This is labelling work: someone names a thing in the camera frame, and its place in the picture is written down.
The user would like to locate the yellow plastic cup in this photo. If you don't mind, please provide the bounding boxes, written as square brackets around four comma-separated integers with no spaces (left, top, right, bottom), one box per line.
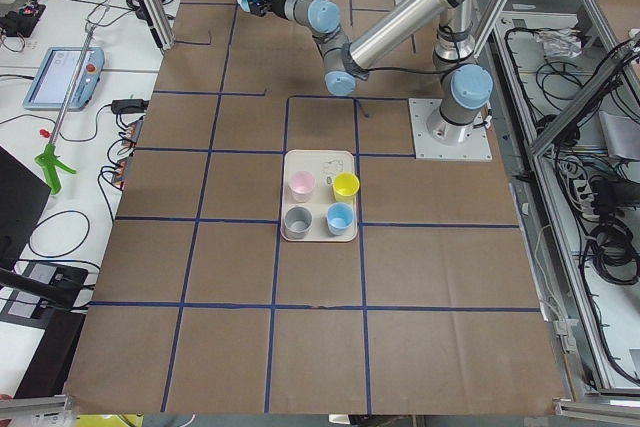
[332,172,360,203]

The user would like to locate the grey plastic cup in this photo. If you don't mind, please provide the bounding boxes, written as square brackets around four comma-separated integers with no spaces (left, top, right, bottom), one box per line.
[284,205,313,240]

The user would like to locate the light blue cup tray edge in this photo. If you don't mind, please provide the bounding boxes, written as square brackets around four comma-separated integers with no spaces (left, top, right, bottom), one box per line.
[326,202,355,236]

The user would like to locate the pink plastic cup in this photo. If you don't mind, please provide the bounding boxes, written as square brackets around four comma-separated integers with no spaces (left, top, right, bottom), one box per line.
[288,171,316,203]

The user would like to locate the cream plastic tray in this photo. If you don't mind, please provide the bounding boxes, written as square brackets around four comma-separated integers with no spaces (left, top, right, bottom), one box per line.
[281,150,358,242]

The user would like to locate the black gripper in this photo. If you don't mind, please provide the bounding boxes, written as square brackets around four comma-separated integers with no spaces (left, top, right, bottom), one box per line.
[249,0,298,18]

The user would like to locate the green handled reacher grabber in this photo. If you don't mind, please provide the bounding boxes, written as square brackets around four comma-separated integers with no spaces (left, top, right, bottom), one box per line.
[35,13,98,194]

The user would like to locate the black power adapter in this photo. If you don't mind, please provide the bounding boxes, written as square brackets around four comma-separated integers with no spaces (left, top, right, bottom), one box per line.
[111,98,149,115]

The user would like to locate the blue teach pendant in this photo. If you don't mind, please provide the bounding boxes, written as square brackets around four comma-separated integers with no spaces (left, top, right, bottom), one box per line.
[23,47,105,111]

